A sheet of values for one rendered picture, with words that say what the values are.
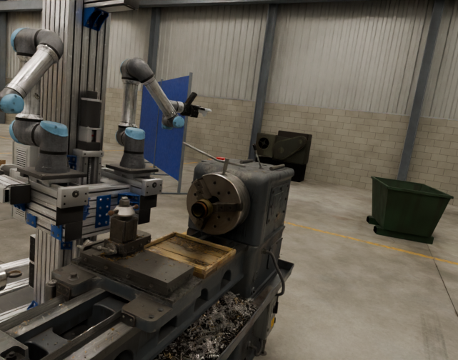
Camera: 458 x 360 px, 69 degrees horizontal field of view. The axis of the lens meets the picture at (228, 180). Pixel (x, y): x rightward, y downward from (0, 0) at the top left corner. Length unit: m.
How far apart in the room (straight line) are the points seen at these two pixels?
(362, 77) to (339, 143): 2.14
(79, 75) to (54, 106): 0.22
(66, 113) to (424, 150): 10.48
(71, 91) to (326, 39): 10.63
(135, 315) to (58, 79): 1.36
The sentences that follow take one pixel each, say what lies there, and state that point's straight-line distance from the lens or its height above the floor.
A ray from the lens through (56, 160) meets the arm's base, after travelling 1.76.
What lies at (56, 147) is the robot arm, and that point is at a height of 1.28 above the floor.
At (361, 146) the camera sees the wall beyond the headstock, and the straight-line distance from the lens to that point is 11.41.
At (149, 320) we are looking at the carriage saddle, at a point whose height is 0.90.
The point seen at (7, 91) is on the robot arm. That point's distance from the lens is 1.60.
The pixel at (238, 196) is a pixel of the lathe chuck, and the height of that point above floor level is 1.15.
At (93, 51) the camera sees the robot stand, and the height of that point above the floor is 1.79.
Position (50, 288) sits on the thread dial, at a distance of 1.33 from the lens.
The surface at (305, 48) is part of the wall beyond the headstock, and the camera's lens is 12.11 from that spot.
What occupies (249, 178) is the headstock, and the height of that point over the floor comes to 1.22.
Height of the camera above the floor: 1.49
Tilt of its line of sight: 9 degrees down
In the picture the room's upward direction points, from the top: 7 degrees clockwise
